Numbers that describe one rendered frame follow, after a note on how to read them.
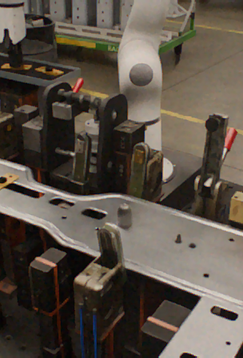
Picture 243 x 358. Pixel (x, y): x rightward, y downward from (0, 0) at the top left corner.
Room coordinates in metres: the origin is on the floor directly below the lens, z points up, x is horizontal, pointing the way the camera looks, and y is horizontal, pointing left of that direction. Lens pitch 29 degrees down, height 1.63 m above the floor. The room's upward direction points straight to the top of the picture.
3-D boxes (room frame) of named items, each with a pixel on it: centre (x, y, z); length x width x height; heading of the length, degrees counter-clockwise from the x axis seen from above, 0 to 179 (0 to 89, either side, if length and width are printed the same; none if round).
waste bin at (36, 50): (4.13, 0.75, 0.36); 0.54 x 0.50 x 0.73; 144
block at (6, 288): (1.13, 0.28, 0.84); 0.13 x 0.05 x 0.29; 149
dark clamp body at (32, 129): (1.31, 0.21, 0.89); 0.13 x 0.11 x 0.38; 149
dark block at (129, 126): (1.19, -0.02, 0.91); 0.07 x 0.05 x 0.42; 149
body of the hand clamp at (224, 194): (1.02, -0.20, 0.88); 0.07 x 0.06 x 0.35; 149
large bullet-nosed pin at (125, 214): (0.94, -0.01, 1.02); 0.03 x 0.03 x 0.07
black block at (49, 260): (0.83, 0.14, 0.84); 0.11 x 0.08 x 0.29; 149
